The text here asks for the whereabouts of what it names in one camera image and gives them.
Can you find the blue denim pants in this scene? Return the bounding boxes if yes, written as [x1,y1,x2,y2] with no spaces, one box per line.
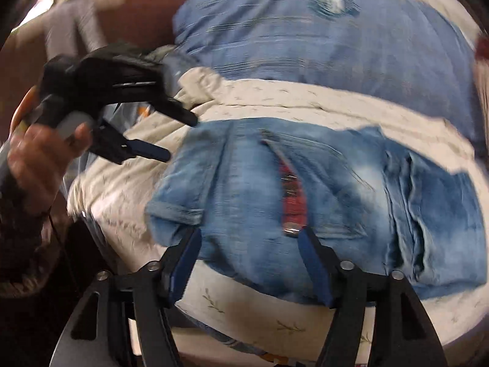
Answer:
[145,118,487,303]

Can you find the person's left hand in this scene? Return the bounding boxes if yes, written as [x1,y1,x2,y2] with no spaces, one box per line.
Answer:
[7,124,92,216]

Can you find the grey hanging cloth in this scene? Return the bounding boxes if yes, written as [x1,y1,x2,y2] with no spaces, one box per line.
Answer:
[43,0,108,61]

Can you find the brown wooden headboard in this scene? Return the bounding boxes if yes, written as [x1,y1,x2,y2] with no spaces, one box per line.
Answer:
[1,0,186,139]

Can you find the blue plaid blanket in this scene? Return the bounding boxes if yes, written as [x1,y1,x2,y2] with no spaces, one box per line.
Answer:
[173,0,484,144]

